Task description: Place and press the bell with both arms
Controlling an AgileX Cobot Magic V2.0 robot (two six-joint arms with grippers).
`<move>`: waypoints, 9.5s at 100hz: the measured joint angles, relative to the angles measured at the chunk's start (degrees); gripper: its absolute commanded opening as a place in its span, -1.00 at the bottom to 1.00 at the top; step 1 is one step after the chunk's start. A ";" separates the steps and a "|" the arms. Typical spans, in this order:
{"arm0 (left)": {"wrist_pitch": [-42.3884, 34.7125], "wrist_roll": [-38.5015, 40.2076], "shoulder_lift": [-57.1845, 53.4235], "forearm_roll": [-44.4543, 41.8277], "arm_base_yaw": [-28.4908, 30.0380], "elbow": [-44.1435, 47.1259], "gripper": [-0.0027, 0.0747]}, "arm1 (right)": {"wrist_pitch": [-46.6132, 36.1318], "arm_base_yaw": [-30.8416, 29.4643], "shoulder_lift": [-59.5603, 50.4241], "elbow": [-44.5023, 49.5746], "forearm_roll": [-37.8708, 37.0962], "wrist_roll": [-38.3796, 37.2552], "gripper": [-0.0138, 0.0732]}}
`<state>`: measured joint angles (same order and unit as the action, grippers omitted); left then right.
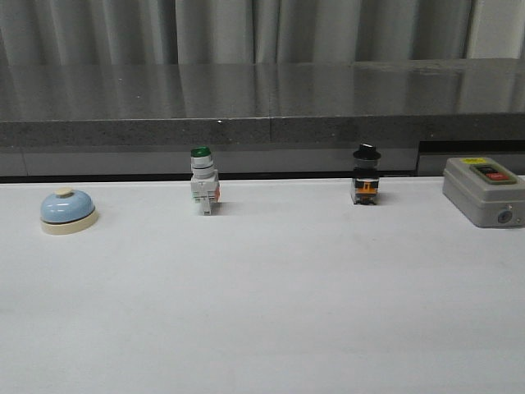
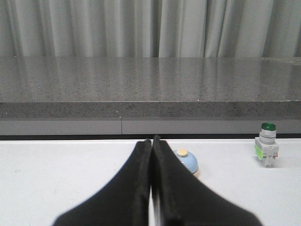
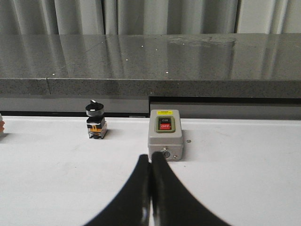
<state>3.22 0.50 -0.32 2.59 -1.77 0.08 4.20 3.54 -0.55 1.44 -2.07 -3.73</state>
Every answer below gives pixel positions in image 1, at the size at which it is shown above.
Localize blue and cream desk bell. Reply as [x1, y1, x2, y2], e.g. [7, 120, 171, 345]
[40, 187, 98, 236]

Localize black rotary selector switch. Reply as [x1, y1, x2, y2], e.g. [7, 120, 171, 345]
[351, 144, 381, 205]

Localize green push button switch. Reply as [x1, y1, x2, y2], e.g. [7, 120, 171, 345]
[190, 146, 220, 215]

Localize grey curtain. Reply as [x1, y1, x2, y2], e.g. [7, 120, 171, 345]
[1, 1, 524, 66]

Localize dark granite counter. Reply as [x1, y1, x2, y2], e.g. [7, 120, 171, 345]
[1, 59, 524, 182]

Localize grey on-off switch box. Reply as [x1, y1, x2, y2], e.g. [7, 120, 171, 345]
[442, 157, 524, 228]

